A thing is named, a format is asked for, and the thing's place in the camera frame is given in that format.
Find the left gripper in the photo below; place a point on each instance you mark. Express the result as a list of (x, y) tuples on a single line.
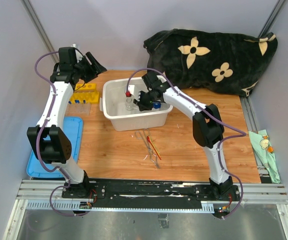
[(95, 68)]

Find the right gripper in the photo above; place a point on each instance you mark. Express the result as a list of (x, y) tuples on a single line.
[(141, 105)]

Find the graduated cylinder blue base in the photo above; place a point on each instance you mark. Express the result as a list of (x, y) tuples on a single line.
[(157, 105)]

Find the small glass beaker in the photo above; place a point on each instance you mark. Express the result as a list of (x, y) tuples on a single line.
[(129, 105)]

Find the white plastic bin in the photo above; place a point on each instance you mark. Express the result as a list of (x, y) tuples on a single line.
[(112, 104)]

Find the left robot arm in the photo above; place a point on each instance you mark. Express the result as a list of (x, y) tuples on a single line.
[(48, 141)]

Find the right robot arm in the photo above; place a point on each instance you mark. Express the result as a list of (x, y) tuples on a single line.
[(207, 125)]

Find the yellow test tube rack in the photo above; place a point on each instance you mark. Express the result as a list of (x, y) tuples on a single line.
[(87, 92)]

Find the metal crucible tongs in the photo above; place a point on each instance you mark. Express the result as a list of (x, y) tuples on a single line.
[(144, 136)]

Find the red yellow green spatula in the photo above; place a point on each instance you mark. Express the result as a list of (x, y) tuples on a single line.
[(154, 147)]

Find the clear acrylic tube rack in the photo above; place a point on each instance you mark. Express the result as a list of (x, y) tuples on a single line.
[(78, 109)]

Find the blue plastic tray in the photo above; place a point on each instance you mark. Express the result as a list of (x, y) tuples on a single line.
[(73, 129)]

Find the black floral blanket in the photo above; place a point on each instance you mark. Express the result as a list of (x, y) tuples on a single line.
[(224, 63)]

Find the green printed cloth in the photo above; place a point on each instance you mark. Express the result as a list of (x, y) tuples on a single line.
[(263, 149)]

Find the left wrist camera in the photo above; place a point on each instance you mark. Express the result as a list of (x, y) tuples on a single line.
[(79, 54)]

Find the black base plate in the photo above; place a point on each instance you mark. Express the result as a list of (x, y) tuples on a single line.
[(145, 194)]

